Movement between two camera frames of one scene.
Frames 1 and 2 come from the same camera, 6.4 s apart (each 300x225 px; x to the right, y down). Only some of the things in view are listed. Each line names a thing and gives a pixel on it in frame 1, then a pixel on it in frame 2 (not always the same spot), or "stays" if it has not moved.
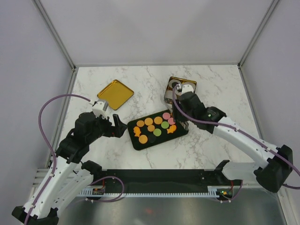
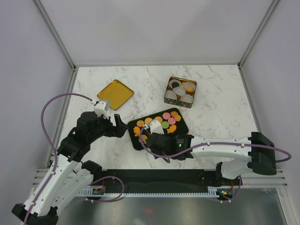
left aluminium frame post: (56, 35) stays
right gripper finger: (186, 125) to (167, 160)
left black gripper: (116, 131) stays
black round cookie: (174, 84) stays
